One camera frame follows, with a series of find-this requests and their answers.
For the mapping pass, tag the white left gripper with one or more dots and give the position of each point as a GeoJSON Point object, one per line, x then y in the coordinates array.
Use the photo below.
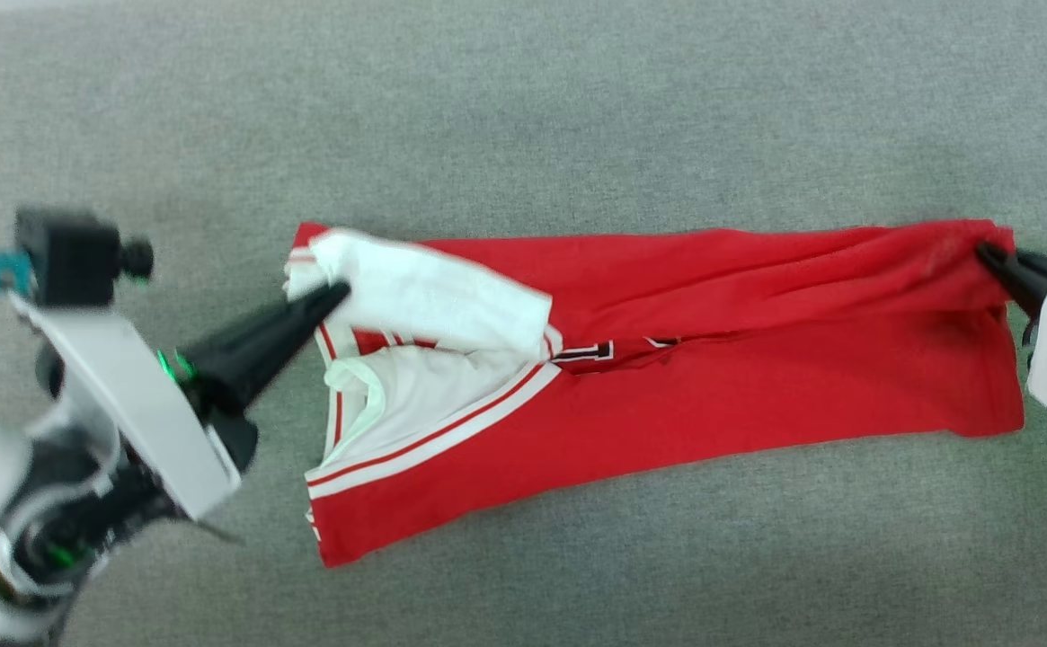
{"type": "Point", "coordinates": [137, 404]}

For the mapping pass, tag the red basketball jersey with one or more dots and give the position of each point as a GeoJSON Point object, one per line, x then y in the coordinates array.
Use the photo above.
{"type": "Point", "coordinates": [712, 386]}

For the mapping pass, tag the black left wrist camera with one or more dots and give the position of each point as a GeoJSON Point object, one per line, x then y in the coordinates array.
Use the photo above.
{"type": "Point", "coordinates": [69, 256]}

